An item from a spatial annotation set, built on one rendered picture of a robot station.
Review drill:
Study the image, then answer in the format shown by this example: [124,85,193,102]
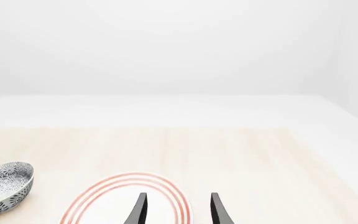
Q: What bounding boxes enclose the white plate with red rings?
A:
[57,172,194,224]

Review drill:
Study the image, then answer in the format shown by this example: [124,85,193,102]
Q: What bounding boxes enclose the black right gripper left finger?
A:
[122,192,148,224]

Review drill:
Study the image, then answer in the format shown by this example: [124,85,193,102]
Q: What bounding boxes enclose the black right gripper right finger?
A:
[210,192,236,224]

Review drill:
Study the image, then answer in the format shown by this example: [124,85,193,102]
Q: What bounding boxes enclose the black and white patterned bowl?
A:
[0,161,35,215]

